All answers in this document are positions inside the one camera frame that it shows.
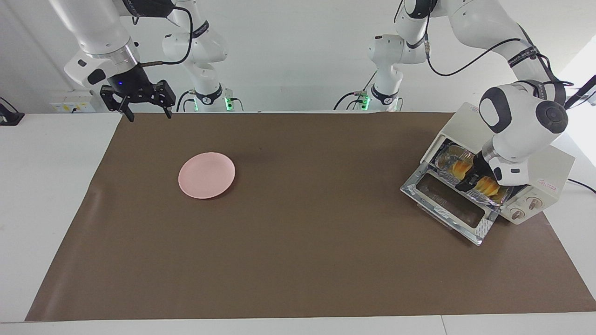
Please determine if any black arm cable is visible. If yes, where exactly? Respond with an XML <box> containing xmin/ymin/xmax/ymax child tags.
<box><xmin>396</xmin><ymin>0</ymin><xmax>574</xmax><ymax>101</ymax></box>
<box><xmin>133</xmin><ymin>5</ymin><xmax>194</xmax><ymax>67</ymax></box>

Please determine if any black oven power cord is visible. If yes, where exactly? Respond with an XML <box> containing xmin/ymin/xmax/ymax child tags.
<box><xmin>566</xmin><ymin>178</ymin><xmax>596</xmax><ymax>194</ymax></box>

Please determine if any black base cable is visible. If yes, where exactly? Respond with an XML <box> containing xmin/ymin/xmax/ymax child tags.
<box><xmin>175</xmin><ymin>90</ymin><xmax>197</xmax><ymax>113</ymax></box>
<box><xmin>333</xmin><ymin>70</ymin><xmax>379</xmax><ymax>111</ymax></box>

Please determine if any black clamp mount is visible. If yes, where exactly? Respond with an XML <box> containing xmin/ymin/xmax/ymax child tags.
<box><xmin>0</xmin><ymin>97</ymin><xmax>25</xmax><ymax>127</ymax></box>

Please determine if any glass oven door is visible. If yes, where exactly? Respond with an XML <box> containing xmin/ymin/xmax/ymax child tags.
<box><xmin>400</xmin><ymin>170</ymin><xmax>501</xmax><ymax>246</ymax></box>

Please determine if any white wall socket strip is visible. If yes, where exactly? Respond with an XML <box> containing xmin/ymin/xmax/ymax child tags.
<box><xmin>50</xmin><ymin>91</ymin><xmax>96</xmax><ymax>114</ymax></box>

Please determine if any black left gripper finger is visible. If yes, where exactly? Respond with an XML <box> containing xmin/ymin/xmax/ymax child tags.
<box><xmin>455</xmin><ymin>173</ymin><xmax>481</xmax><ymax>192</ymax></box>

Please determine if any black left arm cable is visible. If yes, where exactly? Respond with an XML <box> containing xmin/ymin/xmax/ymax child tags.
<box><xmin>396</xmin><ymin>0</ymin><xmax>574</xmax><ymax>101</ymax></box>

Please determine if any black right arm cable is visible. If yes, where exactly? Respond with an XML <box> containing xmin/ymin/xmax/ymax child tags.
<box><xmin>133</xmin><ymin>5</ymin><xmax>194</xmax><ymax>67</ymax></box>

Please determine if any striped yellow bread loaf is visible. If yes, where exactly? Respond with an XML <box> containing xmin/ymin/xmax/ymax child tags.
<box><xmin>449</xmin><ymin>158</ymin><xmax>502</xmax><ymax>196</ymax></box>

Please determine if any white toaster oven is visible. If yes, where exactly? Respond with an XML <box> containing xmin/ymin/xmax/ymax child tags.
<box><xmin>421</xmin><ymin>102</ymin><xmax>576</xmax><ymax>226</ymax></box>

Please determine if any pink round plate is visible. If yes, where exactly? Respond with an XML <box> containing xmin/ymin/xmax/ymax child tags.
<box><xmin>178</xmin><ymin>152</ymin><xmax>236</xmax><ymax>200</ymax></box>

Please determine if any aluminium foil tray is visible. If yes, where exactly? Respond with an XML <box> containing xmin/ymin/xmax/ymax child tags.
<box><xmin>431</xmin><ymin>143</ymin><xmax>512</xmax><ymax>208</ymax></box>

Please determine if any brown table mat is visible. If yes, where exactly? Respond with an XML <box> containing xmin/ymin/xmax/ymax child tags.
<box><xmin>26</xmin><ymin>112</ymin><xmax>596</xmax><ymax>322</ymax></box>

